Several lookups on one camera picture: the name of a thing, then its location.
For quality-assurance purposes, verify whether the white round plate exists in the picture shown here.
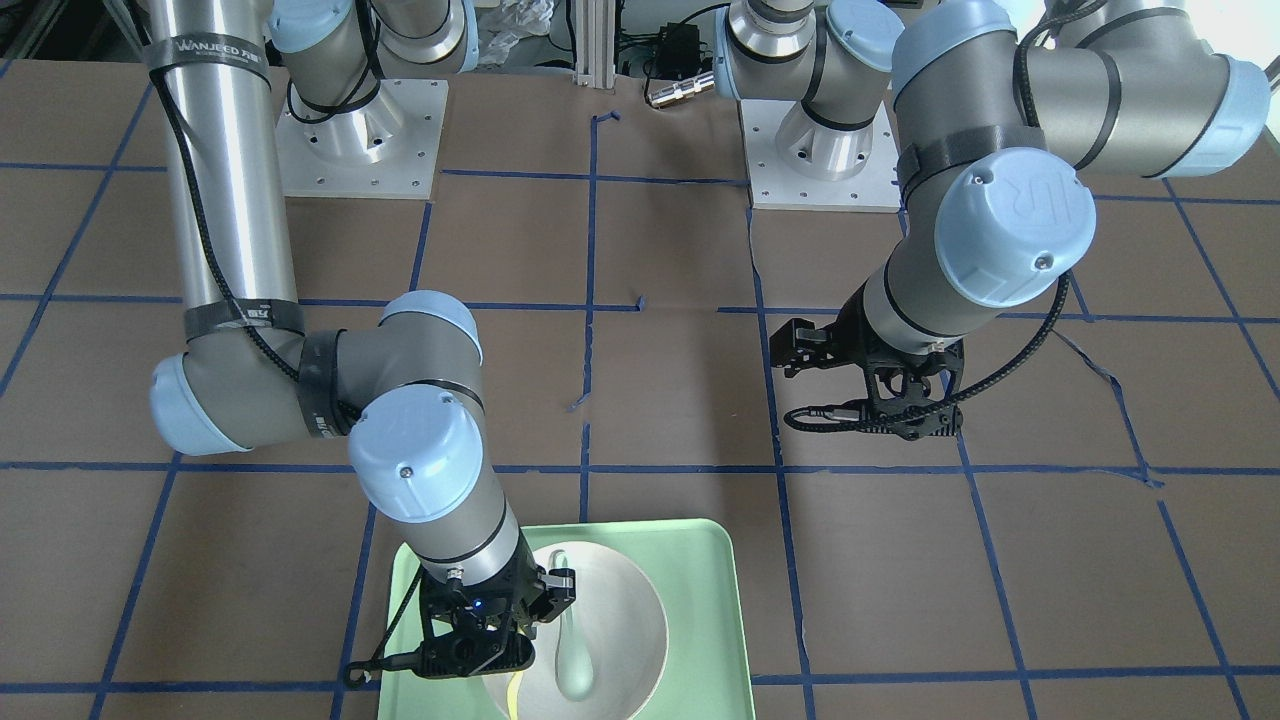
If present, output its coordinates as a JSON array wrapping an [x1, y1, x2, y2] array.
[[518, 541, 668, 719]]

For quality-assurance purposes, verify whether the silver metal cylinder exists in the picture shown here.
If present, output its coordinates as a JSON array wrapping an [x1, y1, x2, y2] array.
[[645, 72, 716, 110]]

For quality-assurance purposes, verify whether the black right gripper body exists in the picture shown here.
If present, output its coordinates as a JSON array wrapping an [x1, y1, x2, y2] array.
[[415, 538, 547, 679]]

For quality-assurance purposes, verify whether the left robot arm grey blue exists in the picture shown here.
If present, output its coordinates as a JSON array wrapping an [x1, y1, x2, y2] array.
[[713, 1, 1271, 439]]

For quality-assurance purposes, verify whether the crumpled clear plastic bag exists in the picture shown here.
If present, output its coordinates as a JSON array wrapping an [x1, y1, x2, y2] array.
[[477, 1, 556, 67]]

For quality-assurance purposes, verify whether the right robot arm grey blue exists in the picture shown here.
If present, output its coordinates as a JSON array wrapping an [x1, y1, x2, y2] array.
[[129, 1, 575, 685]]

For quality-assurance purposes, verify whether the pale green plastic spoon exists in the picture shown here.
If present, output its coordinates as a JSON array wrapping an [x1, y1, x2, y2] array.
[[554, 591, 596, 702]]

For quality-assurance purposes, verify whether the black power adapter box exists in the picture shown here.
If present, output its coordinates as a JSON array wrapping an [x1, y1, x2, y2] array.
[[654, 23, 701, 79]]

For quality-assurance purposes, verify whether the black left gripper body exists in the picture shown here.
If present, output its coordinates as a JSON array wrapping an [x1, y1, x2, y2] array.
[[835, 290, 964, 425]]

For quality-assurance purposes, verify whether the mint green tray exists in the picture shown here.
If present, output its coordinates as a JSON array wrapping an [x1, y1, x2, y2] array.
[[378, 519, 755, 719]]

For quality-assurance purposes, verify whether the black braided cable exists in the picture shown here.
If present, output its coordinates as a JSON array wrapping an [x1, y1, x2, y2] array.
[[783, 20, 1071, 433]]

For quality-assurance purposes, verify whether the aluminium frame post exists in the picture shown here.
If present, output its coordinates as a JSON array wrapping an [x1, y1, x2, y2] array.
[[571, 1, 618, 94]]

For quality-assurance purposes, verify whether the black cable loop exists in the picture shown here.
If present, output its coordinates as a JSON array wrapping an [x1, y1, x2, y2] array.
[[343, 570, 426, 689]]

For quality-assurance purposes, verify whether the yellow plastic fork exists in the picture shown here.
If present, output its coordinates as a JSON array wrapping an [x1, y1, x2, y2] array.
[[506, 671, 524, 720]]

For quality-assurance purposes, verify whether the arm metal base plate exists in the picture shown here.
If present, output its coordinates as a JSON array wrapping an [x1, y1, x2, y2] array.
[[275, 79, 449, 200], [740, 99, 900, 213]]

